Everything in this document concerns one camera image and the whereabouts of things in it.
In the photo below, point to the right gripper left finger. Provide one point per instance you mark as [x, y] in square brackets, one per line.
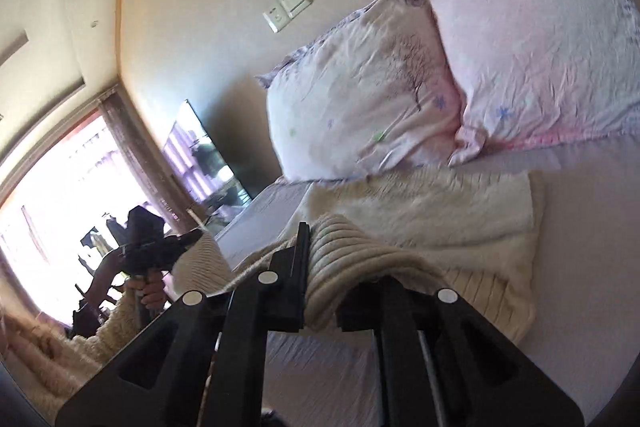
[201, 363]

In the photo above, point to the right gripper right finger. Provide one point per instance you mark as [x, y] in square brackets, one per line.
[441, 363]

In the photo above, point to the cream cable-knit sweater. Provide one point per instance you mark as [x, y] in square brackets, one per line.
[476, 233]

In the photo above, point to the person's left hand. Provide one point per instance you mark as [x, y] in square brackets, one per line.
[151, 288]

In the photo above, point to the brown window curtain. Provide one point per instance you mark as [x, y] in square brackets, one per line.
[147, 163]

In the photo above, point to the lilac bed sheet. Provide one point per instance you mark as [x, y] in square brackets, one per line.
[585, 335]

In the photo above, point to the white floral pillow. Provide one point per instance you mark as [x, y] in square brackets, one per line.
[373, 93]

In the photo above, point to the pink floral pillow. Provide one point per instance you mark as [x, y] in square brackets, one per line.
[536, 73]

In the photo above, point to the white wall socket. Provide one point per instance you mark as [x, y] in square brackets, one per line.
[276, 17]

